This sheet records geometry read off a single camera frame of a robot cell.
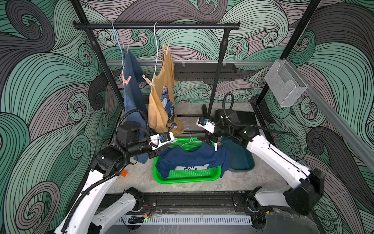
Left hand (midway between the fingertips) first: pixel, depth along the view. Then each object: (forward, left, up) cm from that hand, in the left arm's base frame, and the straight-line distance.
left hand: (167, 136), depth 61 cm
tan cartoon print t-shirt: (+13, +4, 0) cm, 14 cm away
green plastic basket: (-5, -23, -34) cm, 41 cm away
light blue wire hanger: (+14, -11, -24) cm, 30 cm away
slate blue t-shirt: (+24, +19, +1) cm, 31 cm away
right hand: (+11, -16, -9) cm, 21 cm away
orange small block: (-5, +27, -32) cm, 42 cm away
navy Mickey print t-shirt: (+1, -3, -26) cm, 26 cm away
